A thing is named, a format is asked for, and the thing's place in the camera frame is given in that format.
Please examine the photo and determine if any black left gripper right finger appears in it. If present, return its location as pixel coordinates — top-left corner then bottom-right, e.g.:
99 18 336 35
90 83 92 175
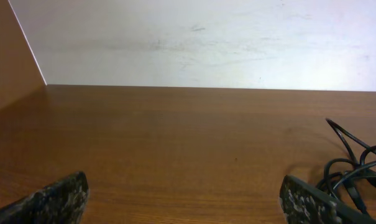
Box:
279 175 376 224

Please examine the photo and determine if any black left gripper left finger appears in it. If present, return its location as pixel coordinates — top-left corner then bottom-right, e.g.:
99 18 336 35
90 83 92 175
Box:
0 171 89 223

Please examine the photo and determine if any black USB cable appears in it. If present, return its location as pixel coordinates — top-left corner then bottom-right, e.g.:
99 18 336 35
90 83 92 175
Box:
314 157 376 200
325 118 376 215

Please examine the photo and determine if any wooden side panel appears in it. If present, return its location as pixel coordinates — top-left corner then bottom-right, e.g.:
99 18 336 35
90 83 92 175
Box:
0 0 45 110

